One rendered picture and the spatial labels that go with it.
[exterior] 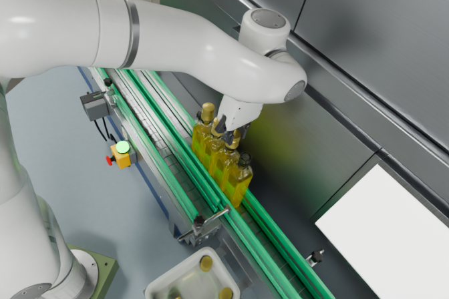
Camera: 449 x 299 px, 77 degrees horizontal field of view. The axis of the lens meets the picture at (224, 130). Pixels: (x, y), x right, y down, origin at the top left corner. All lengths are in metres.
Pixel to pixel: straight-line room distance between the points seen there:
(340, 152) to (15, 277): 0.68
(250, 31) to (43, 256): 0.57
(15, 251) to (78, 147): 0.86
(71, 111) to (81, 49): 1.27
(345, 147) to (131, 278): 0.86
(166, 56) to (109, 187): 0.99
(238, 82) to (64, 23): 0.23
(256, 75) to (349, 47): 0.24
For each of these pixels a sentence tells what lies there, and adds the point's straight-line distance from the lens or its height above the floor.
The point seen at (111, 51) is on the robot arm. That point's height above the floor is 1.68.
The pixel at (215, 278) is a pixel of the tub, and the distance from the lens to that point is 0.98.
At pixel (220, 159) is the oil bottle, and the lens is 0.79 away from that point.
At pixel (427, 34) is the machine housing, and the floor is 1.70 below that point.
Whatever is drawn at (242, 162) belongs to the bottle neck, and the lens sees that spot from 0.72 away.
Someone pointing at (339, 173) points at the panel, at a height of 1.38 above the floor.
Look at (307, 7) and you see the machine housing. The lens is 0.66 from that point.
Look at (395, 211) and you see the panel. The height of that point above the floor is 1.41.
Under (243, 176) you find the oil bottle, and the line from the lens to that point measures 0.76.
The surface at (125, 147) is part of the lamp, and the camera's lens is 1.08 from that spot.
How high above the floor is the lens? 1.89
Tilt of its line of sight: 50 degrees down
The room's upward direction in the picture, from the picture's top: 14 degrees clockwise
